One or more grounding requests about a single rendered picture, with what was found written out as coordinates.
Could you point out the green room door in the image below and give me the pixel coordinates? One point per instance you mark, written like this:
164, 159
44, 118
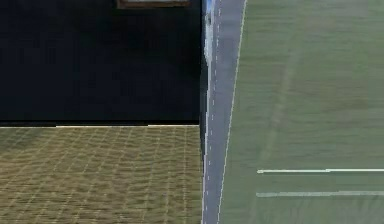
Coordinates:
300, 110

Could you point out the brown framed wall picture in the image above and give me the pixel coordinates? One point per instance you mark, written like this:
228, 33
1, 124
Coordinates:
153, 3

